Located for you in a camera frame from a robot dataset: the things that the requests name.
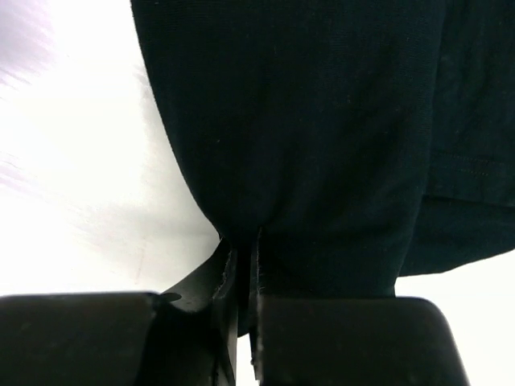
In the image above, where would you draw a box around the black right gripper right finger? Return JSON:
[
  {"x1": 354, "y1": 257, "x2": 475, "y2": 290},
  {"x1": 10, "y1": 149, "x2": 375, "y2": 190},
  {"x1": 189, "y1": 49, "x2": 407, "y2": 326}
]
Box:
[{"x1": 249, "y1": 228, "x2": 266, "y2": 385}]

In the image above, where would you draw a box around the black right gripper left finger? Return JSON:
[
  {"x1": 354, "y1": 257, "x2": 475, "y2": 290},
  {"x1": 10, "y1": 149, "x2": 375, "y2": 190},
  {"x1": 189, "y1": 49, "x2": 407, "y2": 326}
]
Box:
[{"x1": 142, "y1": 240, "x2": 238, "y2": 386}]

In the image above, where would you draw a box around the black t-shirt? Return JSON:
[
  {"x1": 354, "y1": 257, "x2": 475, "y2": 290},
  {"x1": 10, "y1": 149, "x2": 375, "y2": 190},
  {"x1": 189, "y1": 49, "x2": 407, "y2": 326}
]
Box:
[{"x1": 130, "y1": 0, "x2": 515, "y2": 339}]

